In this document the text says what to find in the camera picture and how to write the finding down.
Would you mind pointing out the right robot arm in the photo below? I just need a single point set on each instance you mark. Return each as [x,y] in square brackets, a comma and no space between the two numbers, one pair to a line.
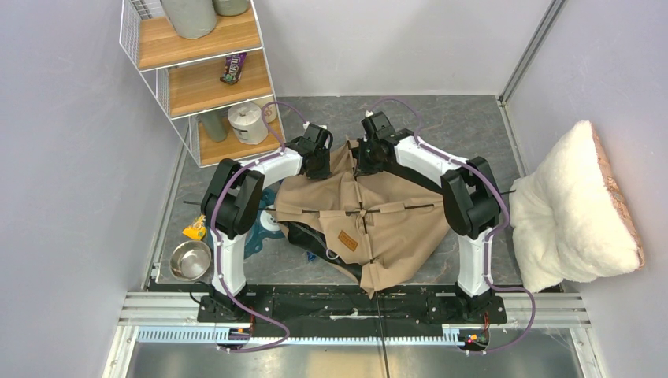
[471,199]

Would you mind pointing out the grey felt basket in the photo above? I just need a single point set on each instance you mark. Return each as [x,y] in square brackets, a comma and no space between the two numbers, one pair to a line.
[191,19]
[230,8]

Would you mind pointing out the black mounting base plate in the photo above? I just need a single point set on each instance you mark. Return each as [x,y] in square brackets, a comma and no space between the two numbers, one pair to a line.
[344,311]

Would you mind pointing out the yellow candy bag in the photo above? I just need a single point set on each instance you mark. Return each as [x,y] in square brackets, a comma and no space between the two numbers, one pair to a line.
[196,230]

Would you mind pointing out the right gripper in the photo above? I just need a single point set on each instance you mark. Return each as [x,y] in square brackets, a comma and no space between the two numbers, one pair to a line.
[363,165]

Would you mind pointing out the steel pet bowl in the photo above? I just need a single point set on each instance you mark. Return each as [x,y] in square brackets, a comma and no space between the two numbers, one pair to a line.
[190,260]

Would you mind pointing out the tan pet tent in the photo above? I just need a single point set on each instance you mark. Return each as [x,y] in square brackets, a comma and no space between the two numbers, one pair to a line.
[378,229]

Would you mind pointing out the white fluffy pet cushion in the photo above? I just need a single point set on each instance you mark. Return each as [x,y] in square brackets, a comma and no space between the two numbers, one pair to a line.
[570,218]

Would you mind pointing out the aluminium corner rail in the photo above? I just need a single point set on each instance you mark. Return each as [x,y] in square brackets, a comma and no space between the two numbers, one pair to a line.
[535,43]

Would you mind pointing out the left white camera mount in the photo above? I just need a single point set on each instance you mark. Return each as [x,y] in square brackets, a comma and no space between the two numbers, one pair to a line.
[311,125]

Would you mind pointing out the brown candy bag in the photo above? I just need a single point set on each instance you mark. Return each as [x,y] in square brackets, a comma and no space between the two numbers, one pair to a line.
[233,68]

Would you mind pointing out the white wire wooden shelf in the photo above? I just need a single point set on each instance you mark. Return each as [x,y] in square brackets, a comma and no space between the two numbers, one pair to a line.
[183,75]

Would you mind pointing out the white ceramic mug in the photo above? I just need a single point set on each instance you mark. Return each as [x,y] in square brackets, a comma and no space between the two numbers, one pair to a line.
[269,109]

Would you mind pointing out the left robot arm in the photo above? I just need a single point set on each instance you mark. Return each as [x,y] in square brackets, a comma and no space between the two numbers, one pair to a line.
[232,200]

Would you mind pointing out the green can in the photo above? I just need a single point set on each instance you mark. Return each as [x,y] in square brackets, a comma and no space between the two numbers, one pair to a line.
[212,123]

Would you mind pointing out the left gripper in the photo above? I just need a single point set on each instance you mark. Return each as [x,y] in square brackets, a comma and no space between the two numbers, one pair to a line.
[325,172]

